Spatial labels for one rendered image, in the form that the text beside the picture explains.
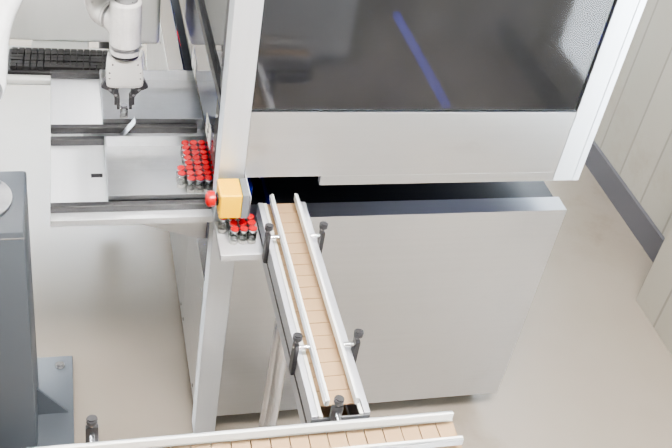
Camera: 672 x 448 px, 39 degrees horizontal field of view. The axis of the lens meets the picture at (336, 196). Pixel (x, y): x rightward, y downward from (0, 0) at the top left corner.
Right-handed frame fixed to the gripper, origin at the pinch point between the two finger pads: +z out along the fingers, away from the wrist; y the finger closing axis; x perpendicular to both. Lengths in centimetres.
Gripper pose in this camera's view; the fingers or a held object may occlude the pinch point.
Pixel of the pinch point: (124, 100)
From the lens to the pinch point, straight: 277.7
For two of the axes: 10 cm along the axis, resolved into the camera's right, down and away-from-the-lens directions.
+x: 2.2, 6.3, -7.5
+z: -1.5, 7.8, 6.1
